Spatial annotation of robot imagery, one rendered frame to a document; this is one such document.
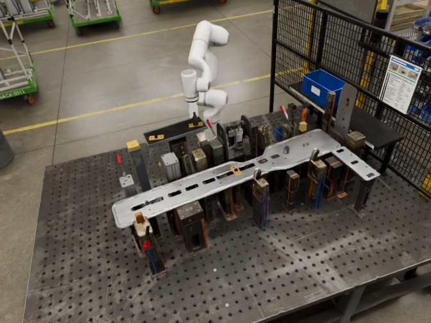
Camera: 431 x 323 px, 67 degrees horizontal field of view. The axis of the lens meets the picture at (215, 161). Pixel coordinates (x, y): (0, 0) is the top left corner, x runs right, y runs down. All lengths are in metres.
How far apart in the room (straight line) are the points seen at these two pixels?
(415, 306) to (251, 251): 1.31
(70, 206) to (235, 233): 1.12
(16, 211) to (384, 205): 3.18
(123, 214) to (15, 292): 1.52
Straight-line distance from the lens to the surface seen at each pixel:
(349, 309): 2.24
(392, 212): 2.22
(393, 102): 2.25
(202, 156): 1.87
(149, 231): 1.58
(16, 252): 3.34
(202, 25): 2.00
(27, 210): 3.65
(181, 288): 1.80
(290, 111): 2.07
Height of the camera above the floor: 2.27
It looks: 41 degrees down
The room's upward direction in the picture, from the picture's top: 6 degrees counter-clockwise
